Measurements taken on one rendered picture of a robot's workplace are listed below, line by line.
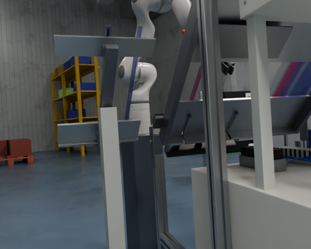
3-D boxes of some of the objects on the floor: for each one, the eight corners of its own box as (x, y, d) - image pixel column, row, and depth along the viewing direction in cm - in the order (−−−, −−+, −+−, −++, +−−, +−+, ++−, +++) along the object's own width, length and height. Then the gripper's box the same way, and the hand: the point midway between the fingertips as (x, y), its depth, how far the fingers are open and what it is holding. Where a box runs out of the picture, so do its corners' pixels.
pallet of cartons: (33, 162, 680) (31, 139, 679) (-16, 168, 637) (-18, 143, 636) (29, 157, 805) (27, 138, 804) (-13, 161, 763) (-14, 141, 762)
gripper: (223, 61, 131) (245, 80, 117) (189, 61, 126) (208, 80, 112) (227, 44, 127) (251, 62, 112) (193, 43, 122) (213, 62, 108)
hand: (227, 68), depth 114 cm, fingers closed, pressing on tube
